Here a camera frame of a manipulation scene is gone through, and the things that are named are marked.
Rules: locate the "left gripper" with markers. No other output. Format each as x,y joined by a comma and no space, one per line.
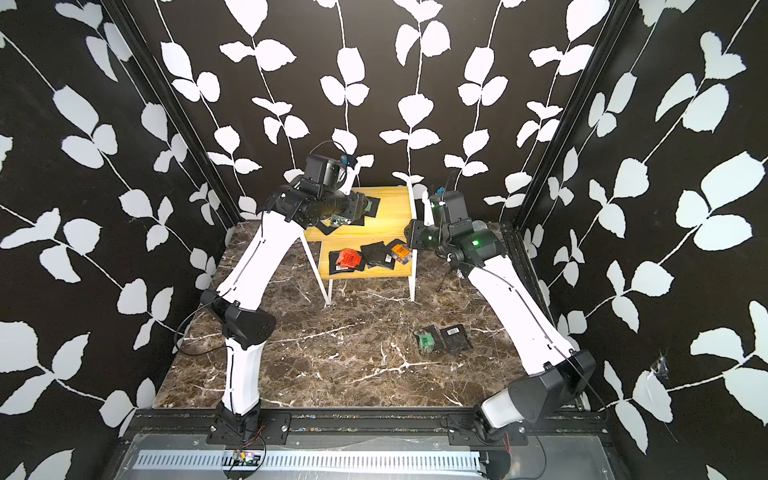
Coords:
358,206

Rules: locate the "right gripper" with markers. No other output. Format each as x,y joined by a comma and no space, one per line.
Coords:
415,239

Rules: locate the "small green tea bag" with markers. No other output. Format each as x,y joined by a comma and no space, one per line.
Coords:
429,341

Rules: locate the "black barcode tea bag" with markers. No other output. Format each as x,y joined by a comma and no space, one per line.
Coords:
455,339

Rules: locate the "green label tea bag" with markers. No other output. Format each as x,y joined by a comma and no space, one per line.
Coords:
337,221

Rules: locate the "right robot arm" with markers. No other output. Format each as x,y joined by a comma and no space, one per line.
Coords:
556,372

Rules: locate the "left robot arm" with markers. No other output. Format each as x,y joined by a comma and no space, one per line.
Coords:
322,192

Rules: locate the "orange label tea bag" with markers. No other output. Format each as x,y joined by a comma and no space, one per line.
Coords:
399,251

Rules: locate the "wooden two-tier metal shelf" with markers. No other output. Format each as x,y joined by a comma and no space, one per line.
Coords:
393,215

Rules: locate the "black tea bag lower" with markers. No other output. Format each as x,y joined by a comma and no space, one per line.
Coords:
377,255

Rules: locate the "red tea bag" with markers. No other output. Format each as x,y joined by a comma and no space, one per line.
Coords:
349,259

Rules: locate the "black barcode pouch lower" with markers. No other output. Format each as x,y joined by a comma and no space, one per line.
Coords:
332,269

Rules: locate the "small green circuit board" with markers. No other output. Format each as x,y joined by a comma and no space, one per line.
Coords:
247,458

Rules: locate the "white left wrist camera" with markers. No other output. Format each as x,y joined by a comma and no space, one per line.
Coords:
348,173

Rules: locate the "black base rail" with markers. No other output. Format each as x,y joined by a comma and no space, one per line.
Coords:
279,426

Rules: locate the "white slotted cable duct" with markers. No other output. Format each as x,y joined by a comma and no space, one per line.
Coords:
408,462

